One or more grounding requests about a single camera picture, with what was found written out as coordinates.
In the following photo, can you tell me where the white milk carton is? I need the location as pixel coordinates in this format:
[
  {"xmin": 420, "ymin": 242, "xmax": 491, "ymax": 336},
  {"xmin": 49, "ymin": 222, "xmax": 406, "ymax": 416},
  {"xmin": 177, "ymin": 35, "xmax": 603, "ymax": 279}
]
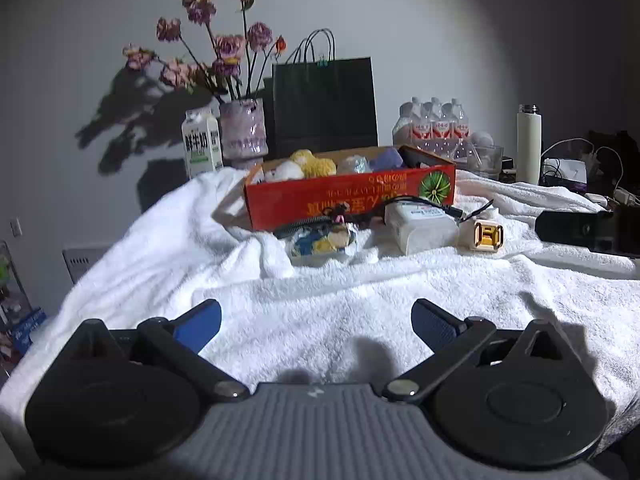
[{"xmin": 181, "ymin": 108, "xmax": 224, "ymax": 180}]

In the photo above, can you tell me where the white fluffy ball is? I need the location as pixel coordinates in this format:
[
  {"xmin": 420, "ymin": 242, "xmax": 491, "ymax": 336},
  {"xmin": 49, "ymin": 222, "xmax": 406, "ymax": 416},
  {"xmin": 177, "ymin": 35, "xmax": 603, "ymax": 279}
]
[{"xmin": 263, "ymin": 160, "xmax": 305, "ymax": 183}]

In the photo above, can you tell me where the pack of water bottles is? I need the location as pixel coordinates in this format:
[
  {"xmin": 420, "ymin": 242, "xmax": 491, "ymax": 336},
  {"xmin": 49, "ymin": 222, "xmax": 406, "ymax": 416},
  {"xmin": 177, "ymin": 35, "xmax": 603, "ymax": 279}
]
[{"xmin": 391, "ymin": 97, "xmax": 473, "ymax": 161}]

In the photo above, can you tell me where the black cable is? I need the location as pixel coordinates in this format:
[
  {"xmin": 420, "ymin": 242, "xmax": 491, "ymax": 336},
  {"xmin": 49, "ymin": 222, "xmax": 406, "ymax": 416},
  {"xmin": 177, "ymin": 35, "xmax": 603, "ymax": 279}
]
[{"xmin": 273, "ymin": 199, "xmax": 467, "ymax": 241}]

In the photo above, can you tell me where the white towel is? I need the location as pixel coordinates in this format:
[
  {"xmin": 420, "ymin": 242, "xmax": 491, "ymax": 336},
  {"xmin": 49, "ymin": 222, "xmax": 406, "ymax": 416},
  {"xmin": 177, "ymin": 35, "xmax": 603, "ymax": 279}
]
[{"xmin": 0, "ymin": 165, "xmax": 640, "ymax": 461}]

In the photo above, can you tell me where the purple glass vase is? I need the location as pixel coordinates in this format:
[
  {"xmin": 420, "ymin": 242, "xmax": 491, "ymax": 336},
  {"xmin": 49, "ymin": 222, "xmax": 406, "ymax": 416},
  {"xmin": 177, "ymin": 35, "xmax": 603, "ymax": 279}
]
[{"xmin": 219, "ymin": 99, "xmax": 269, "ymax": 161}]

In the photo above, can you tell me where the black paper bag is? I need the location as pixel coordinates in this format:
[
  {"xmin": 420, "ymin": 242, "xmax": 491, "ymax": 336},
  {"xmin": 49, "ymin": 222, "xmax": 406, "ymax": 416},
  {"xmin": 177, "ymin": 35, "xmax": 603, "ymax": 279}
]
[{"xmin": 263, "ymin": 28, "xmax": 379, "ymax": 161}]

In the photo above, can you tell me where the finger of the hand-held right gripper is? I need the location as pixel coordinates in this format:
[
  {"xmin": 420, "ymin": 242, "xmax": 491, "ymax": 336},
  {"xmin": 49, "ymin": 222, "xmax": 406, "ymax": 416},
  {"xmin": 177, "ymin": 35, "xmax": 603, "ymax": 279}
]
[{"xmin": 534, "ymin": 210, "xmax": 599, "ymax": 248}]

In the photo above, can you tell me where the dried flower bouquet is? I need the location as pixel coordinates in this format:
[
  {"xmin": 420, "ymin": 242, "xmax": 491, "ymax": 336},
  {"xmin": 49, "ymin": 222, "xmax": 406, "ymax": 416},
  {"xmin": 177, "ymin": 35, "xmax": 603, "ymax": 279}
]
[{"xmin": 122, "ymin": 0, "xmax": 287, "ymax": 103}]

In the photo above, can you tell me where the red cardboard box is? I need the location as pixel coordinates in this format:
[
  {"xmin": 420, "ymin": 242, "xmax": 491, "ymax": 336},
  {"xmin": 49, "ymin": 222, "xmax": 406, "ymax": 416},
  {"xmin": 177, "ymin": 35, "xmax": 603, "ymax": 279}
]
[{"xmin": 243, "ymin": 146, "xmax": 457, "ymax": 232}]

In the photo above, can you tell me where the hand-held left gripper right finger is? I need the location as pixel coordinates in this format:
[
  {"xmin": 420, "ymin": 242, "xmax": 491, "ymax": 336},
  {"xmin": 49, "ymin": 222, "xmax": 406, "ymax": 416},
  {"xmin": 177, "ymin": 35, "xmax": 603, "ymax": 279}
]
[{"xmin": 382, "ymin": 299, "xmax": 566, "ymax": 404}]

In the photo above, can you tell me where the grey appliance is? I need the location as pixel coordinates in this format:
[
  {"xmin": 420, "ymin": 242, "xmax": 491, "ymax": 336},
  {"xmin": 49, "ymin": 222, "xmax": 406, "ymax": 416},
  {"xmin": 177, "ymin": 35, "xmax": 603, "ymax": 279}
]
[{"xmin": 62, "ymin": 245, "xmax": 113, "ymax": 286}]

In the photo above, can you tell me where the blue yellow plastic packet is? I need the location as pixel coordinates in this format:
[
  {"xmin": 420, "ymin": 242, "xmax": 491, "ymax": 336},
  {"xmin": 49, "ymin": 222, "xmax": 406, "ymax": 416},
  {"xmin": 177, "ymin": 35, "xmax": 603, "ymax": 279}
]
[{"xmin": 287, "ymin": 222, "xmax": 358, "ymax": 266}]

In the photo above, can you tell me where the white power adapter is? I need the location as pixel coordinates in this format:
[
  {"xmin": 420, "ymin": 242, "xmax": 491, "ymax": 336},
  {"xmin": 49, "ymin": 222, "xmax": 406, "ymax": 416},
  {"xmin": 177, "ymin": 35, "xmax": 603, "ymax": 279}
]
[{"xmin": 384, "ymin": 201, "xmax": 461, "ymax": 256}]

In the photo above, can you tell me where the purple pouch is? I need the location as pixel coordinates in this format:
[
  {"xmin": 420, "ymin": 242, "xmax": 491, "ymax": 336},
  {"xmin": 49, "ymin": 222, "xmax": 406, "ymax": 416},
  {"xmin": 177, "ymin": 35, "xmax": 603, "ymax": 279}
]
[{"xmin": 369, "ymin": 147, "xmax": 404, "ymax": 171}]

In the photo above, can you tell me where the yellow plush toy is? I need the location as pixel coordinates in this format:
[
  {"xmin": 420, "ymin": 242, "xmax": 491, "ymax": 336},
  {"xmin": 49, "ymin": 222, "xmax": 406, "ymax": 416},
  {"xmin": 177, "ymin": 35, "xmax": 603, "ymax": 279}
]
[{"xmin": 290, "ymin": 149, "xmax": 337, "ymax": 179}]

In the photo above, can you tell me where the white paper box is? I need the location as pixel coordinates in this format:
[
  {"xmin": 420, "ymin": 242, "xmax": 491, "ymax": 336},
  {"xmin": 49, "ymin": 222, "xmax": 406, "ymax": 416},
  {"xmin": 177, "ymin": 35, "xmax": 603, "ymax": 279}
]
[{"xmin": 542, "ymin": 157, "xmax": 591, "ymax": 186}]

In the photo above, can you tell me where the clear green packet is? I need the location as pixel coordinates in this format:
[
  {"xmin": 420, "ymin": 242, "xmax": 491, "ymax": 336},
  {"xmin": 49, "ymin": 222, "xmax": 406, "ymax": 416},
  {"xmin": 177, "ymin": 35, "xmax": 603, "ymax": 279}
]
[{"xmin": 336, "ymin": 155, "xmax": 371, "ymax": 176}]

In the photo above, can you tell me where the white thermos bottle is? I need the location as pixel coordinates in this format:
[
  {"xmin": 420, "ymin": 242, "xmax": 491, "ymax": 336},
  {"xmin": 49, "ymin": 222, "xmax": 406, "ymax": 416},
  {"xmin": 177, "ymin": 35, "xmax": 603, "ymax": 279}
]
[{"xmin": 516, "ymin": 104, "xmax": 542, "ymax": 186}]

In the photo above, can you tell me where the small white yellow charger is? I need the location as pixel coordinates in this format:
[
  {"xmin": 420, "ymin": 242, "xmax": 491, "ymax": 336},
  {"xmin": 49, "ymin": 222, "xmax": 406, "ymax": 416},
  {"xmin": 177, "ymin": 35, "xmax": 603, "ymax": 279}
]
[{"xmin": 458, "ymin": 219, "xmax": 505, "ymax": 253}]

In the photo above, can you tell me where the cluttered storage cart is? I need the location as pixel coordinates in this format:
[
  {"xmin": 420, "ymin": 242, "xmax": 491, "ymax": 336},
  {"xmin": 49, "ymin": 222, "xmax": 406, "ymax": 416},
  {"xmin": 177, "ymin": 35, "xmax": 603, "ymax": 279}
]
[{"xmin": 0, "ymin": 240, "xmax": 48, "ymax": 376}]

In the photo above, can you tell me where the black case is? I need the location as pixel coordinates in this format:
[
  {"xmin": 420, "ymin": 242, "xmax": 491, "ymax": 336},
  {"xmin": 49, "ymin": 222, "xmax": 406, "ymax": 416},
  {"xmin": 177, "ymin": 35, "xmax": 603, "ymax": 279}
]
[{"xmin": 398, "ymin": 145, "xmax": 453, "ymax": 168}]

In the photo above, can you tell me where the clear glass cup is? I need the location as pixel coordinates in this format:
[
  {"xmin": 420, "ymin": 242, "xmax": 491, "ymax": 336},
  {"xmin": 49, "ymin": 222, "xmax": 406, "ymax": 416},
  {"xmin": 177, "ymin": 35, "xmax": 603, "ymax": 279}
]
[{"xmin": 467, "ymin": 144, "xmax": 503, "ymax": 180}]

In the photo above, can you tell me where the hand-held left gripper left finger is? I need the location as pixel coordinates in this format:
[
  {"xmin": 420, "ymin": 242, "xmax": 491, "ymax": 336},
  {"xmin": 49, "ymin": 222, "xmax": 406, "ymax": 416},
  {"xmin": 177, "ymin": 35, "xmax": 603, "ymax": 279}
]
[{"xmin": 70, "ymin": 299, "xmax": 251, "ymax": 402}]

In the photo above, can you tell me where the white cable with plug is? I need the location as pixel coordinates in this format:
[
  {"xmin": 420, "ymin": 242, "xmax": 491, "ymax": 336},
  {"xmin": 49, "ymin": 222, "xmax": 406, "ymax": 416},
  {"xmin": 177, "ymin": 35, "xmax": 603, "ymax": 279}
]
[{"xmin": 541, "ymin": 137, "xmax": 638, "ymax": 208}]

